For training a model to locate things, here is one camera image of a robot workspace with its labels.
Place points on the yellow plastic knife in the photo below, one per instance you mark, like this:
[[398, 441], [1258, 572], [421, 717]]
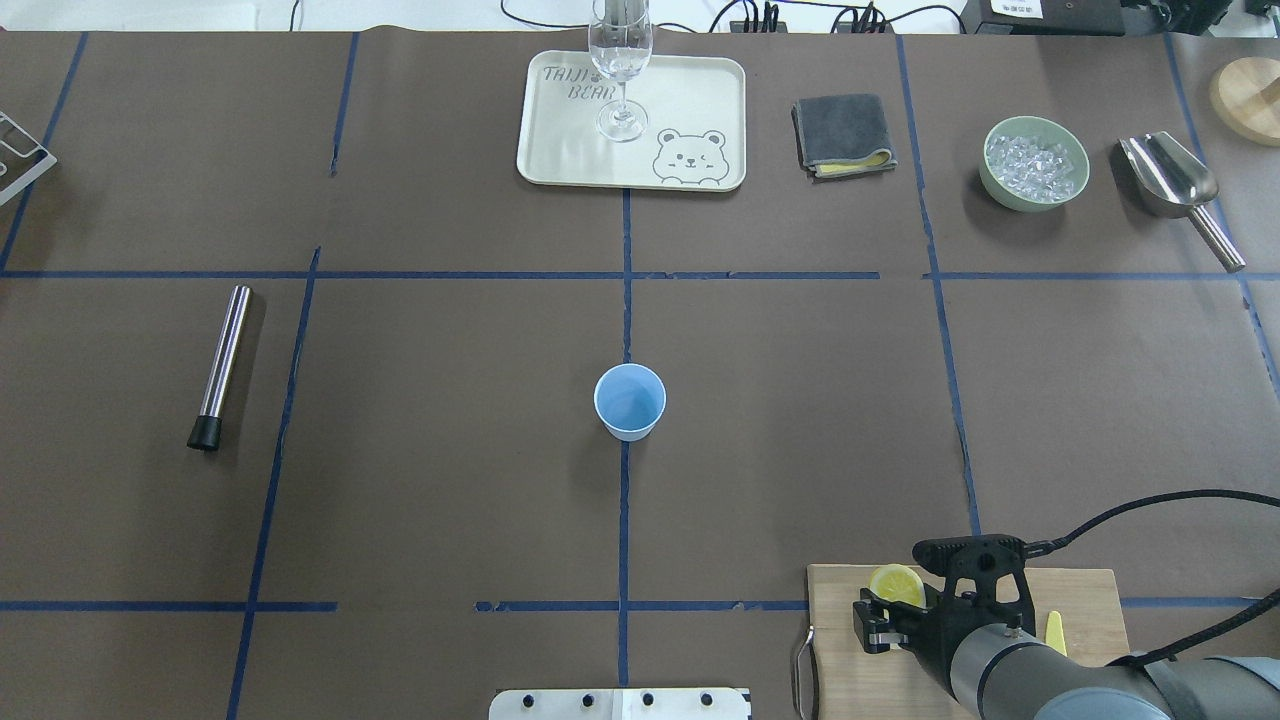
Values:
[[1054, 632]]

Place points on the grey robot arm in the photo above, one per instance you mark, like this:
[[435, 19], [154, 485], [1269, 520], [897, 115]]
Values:
[[976, 637]]

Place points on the light blue paper cup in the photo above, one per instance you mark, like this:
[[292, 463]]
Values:
[[629, 399]]

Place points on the yellow lemon slice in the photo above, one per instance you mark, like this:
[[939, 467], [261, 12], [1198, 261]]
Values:
[[898, 583]]

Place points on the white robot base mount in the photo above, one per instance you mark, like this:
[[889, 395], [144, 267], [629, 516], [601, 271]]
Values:
[[623, 703]]

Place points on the white rack at edge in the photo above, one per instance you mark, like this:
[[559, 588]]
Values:
[[23, 159]]

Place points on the green bowl of ice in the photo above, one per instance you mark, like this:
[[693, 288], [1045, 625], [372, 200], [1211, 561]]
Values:
[[1032, 164]]

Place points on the steel muddler black tip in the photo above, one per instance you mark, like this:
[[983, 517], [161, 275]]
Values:
[[206, 431]]

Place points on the cream bear tray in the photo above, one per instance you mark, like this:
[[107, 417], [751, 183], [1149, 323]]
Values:
[[684, 128]]

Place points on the steel ice scoop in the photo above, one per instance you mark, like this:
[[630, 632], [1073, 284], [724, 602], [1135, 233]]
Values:
[[1173, 183]]

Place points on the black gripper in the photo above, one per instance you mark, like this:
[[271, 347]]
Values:
[[928, 637]]

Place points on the bamboo cutting board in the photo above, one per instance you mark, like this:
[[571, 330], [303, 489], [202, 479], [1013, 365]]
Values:
[[832, 678]]

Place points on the clear wine glass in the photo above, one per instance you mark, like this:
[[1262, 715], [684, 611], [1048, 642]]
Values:
[[620, 43]]

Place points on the grey folded cloth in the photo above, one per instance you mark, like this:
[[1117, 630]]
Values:
[[843, 136]]

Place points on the round wooden stand base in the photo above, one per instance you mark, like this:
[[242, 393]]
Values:
[[1245, 96]]

